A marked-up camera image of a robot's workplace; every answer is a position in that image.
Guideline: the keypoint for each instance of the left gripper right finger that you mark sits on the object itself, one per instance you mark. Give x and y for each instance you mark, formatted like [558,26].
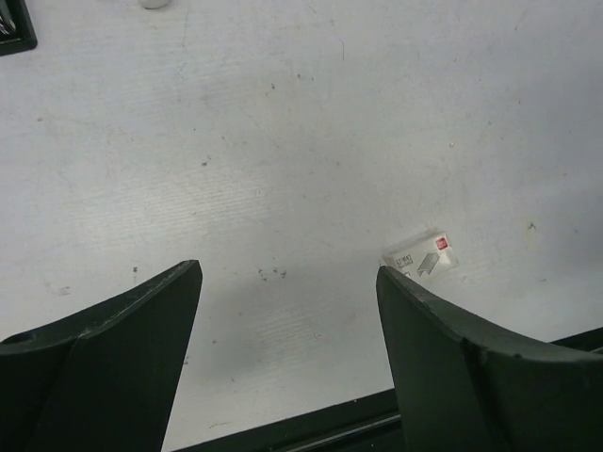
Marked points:
[464,383]

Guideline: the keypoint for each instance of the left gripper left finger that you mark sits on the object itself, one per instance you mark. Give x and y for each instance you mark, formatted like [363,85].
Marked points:
[104,378]

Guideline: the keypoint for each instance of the staple box with red dot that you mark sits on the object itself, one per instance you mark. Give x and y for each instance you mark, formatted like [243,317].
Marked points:
[422,257]

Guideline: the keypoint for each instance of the black stapler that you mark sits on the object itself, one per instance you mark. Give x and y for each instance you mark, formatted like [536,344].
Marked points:
[17,31]

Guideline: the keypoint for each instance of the blue and white stapler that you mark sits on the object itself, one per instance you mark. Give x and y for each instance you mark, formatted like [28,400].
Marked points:
[153,4]

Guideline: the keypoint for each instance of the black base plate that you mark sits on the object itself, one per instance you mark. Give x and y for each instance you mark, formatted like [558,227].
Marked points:
[369,423]

